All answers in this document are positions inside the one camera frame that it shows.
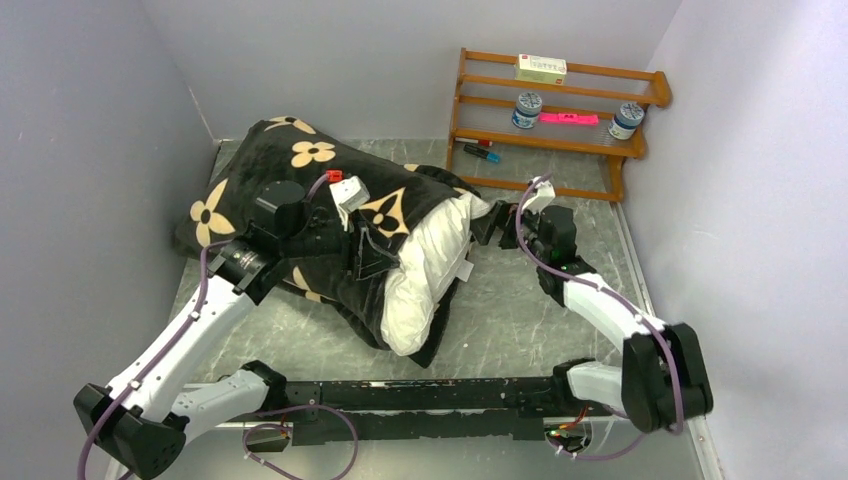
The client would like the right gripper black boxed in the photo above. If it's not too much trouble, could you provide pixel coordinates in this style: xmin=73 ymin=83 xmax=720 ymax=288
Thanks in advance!
xmin=466 ymin=201 xmax=550 ymax=265

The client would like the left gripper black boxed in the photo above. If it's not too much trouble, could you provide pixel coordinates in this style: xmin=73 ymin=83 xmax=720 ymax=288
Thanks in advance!
xmin=281 ymin=202 xmax=399 ymax=279

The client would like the white pillow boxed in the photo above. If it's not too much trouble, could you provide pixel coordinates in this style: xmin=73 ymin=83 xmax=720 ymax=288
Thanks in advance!
xmin=380 ymin=193 xmax=491 ymax=356

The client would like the black pillowcase with beige flowers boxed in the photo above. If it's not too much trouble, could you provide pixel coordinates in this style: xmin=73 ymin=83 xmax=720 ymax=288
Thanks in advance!
xmin=172 ymin=116 xmax=482 ymax=368

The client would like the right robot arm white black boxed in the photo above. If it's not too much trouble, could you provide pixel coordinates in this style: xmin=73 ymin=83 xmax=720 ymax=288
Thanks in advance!
xmin=471 ymin=201 xmax=714 ymax=433

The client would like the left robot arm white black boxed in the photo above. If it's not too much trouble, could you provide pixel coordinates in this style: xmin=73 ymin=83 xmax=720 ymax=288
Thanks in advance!
xmin=74 ymin=176 xmax=399 ymax=479

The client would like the black blue marker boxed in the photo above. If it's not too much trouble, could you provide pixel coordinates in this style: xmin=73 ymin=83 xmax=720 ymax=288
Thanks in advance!
xmin=463 ymin=143 xmax=501 ymax=164

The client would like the red white marker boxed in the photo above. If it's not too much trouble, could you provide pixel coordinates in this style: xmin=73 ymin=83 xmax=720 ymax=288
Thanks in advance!
xmin=454 ymin=137 xmax=493 ymax=148

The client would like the wooden shelf rack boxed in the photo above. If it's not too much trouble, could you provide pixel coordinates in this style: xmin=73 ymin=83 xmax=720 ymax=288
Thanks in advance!
xmin=446 ymin=48 xmax=673 ymax=202

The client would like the left blue white jar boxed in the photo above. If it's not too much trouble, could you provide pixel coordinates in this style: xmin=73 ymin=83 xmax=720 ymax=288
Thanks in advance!
xmin=511 ymin=92 xmax=543 ymax=129

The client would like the blue white jar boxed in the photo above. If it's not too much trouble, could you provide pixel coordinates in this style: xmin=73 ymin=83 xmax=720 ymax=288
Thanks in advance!
xmin=511 ymin=92 xmax=543 ymax=129
xmin=607 ymin=102 xmax=645 ymax=141

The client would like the pink highlighter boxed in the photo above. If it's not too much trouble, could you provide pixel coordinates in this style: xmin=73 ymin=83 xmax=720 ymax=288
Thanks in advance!
xmin=538 ymin=113 xmax=600 ymax=126

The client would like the white green box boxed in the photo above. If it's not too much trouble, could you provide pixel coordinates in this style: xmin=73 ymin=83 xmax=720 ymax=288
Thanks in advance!
xmin=514 ymin=53 xmax=568 ymax=86

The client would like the right blue white jar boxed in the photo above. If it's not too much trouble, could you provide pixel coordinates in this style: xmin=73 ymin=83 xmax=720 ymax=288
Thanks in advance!
xmin=607 ymin=102 xmax=645 ymax=141

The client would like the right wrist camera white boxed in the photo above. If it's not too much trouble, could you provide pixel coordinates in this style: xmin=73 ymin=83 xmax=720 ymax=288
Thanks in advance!
xmin=524 ymin=180 xmax=556 ymax=214

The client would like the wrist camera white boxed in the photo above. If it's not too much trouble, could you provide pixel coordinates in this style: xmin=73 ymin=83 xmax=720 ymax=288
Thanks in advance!
xmin=329 ymin=176 xmax=370 ymax=216
xmin=524 ymin=180 xmax=556 ymax=214

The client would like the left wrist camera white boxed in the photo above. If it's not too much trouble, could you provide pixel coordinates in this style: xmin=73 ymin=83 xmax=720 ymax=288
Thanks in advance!
xmin=329 ymin=176 xmax=370 ymax=216

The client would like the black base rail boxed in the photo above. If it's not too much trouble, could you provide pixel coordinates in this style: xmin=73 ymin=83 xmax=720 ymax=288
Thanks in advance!
xmin=218 ymin=376 xmax=614 ymax=448

